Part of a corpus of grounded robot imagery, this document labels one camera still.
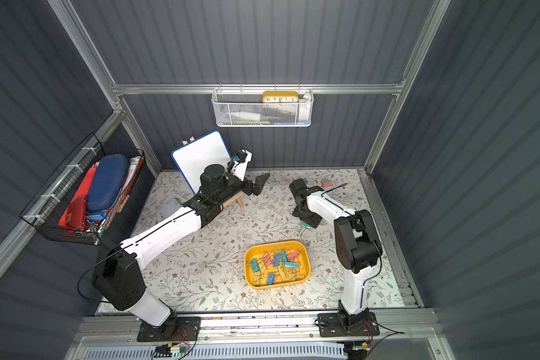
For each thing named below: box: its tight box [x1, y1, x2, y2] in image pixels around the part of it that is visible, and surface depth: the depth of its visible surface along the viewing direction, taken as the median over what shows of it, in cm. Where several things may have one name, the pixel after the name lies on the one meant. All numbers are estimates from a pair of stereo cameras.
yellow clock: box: [262, 90, 300, 104], surface depth 90 cm
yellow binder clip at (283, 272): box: [278, 264, 290, 282], surface depth 85 cm
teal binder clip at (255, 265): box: [250, 258, 261, 273], surface depth 88 cm
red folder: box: [57, 162, 99, 237], surface depth 67 cm
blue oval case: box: [86, 153, 130, 212], surface depth 75 cm
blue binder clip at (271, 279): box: [267, 272, 276, 286], surface depth 84 cm
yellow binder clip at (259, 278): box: [252, 269, 267, 287], surface depth 84 cm
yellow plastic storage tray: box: [243, 240, 312, 289], surface depth 87 cm
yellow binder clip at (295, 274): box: [288, 268, 305, 281], surface depth 84 cm
